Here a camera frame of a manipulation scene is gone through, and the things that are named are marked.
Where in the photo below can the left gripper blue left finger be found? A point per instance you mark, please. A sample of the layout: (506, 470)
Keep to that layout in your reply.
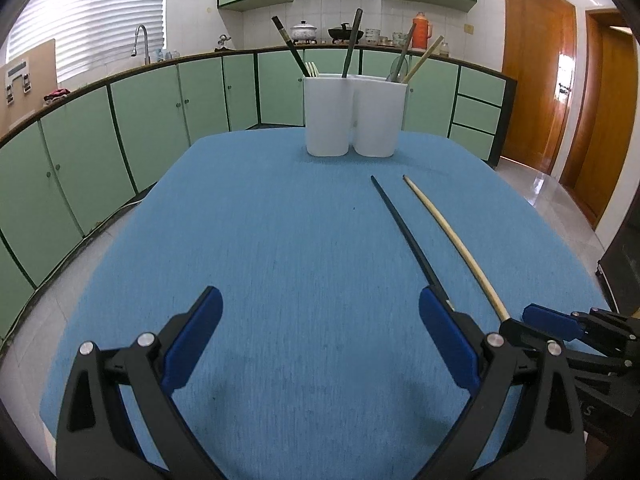
(185, 337)

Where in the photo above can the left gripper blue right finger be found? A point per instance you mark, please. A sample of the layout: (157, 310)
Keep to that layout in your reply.
(459, 341)

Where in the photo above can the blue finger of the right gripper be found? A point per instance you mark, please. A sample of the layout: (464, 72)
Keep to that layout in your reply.
(567, 327)

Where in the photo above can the grey metal chopstick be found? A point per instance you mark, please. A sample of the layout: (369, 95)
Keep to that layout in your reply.
(395, 73)

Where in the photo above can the light wooden chopstick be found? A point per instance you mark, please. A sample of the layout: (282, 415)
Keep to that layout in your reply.
(479, 275)
(425, 56)

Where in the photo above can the black chopstick silver band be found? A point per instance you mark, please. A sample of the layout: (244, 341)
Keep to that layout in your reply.
(432, 280)
(290, 44)

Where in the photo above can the green lower kitchen cabinets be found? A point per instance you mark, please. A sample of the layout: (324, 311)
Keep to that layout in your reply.
(69, 168)

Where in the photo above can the chrome kitchen faucet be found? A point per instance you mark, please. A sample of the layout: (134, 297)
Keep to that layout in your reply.
(141, 33)

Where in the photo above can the blue table cloth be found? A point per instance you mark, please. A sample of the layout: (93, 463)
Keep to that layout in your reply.
(320, 367)

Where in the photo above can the white utensil holder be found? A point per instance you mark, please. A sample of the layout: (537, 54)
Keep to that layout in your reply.
(360, 113)

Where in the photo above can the brown wooden door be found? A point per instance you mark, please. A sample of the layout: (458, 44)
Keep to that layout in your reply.
(577, 74)

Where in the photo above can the metal fork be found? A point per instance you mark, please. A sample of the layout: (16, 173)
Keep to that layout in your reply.
(312, 69)

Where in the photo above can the orange thermos flask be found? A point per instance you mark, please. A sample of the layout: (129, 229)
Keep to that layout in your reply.
(422, 31)

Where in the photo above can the cardboard box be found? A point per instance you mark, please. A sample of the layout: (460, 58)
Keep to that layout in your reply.
(25, 81)

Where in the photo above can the black wok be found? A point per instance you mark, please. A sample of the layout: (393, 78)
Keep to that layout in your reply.
(340, 34)

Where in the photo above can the white cooking pot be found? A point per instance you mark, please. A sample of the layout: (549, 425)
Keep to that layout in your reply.
(304, 33)

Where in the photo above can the white window blind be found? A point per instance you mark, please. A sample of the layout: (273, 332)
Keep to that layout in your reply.
(87, 33)

